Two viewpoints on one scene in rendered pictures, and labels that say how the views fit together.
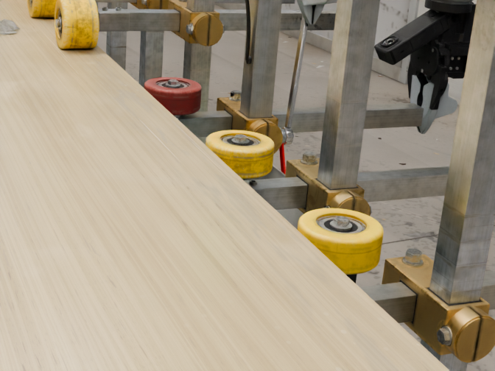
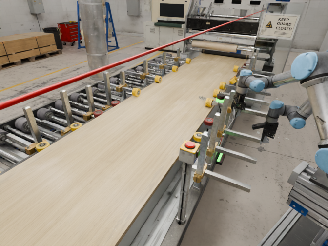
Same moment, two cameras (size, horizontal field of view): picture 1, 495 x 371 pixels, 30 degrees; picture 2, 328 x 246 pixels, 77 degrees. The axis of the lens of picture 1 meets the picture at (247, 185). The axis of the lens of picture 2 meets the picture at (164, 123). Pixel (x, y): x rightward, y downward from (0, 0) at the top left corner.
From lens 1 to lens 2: 0.94 m
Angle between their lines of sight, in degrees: 46
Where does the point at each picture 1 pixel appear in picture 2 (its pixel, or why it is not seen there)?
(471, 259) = (199, 168)
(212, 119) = not seen: hidden behind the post
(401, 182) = (227, 152)
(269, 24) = (223, 116)
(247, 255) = (168, 152)
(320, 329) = (159, 165)
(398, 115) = (254, 139)
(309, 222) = not seen: hidden behind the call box
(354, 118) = (213, 139)
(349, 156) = (212, 144)
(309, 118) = (233, 133)
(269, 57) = (222, 121)
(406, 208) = not seen: outside the picture
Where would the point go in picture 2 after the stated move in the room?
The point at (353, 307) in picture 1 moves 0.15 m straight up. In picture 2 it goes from (167, 165) to (168, 145)
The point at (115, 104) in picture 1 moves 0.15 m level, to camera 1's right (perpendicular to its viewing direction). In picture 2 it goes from (194, 120) to (208, 129)
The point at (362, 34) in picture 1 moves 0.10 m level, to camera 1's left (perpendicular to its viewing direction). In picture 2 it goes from (215, 127) to (203, 120)
